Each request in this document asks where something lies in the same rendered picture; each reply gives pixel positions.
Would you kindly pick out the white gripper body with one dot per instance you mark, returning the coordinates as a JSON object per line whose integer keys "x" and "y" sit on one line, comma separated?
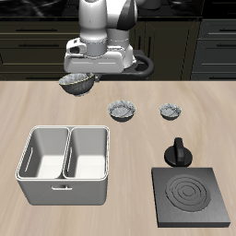
{"x": 92, "y": 64}

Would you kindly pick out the dark kitchen cupboards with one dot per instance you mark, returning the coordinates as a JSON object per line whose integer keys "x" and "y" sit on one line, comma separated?
{"x": 33, "y": 46}

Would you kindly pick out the large dark grey bowl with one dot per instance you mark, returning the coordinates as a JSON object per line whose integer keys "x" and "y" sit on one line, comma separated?
{"x": 76, "y": 85}

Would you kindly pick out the medium grey patterned bowl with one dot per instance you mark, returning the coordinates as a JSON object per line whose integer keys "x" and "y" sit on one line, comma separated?
{"x": 121, "y": 110}

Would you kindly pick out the flat black base plate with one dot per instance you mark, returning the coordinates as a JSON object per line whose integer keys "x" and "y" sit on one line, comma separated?
{"x": 144, "y": 69}

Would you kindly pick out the round black stove knob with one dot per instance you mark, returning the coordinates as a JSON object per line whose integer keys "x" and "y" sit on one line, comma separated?
{"x": 178, "y": 155}

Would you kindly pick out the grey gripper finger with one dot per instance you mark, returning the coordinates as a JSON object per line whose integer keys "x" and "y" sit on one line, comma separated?
{"x": 96, "y": 77}

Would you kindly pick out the small grey patterned bowl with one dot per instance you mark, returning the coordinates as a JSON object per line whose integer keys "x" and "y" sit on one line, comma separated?
{"x": 170, "y": 111}

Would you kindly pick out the dark grey stove plate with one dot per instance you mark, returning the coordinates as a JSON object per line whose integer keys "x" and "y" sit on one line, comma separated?
{"x": 187, "y": 196}

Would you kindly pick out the white two-bin basket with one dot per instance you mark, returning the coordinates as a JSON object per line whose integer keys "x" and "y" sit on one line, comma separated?
{"x": 64, "y": 166}

